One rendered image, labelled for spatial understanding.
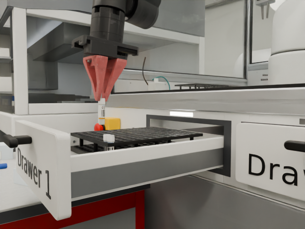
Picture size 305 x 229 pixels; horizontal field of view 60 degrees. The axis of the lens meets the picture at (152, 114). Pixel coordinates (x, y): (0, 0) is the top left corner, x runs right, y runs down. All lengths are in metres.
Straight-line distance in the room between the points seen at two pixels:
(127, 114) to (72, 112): 0.55
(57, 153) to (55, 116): 0.98
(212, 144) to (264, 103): 0.12
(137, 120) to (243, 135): 0.38
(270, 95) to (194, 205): 0.31
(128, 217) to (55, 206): 0.40
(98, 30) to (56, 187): 0.25
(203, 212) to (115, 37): 0.42
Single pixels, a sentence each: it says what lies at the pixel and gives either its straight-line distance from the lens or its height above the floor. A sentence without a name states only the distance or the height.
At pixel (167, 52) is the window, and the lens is 0.72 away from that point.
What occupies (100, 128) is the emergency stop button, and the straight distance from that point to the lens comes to 0.87.
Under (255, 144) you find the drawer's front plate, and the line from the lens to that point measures 0.50.
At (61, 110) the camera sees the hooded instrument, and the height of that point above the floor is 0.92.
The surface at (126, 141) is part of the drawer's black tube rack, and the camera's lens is 0.46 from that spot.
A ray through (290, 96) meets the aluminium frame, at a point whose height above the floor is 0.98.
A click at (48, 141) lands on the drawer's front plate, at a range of 0.38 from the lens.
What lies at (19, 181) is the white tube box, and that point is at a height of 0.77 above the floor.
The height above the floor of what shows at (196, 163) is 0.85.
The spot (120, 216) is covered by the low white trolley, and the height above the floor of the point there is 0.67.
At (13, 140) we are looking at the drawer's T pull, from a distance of 0.45.
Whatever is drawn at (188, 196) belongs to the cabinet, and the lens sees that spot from 0.66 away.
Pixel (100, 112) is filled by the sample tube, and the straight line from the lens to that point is 0.46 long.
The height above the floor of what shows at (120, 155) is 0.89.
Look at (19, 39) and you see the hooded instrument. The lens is 1.32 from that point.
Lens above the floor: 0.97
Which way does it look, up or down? 3 degrees down
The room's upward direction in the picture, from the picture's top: straight up
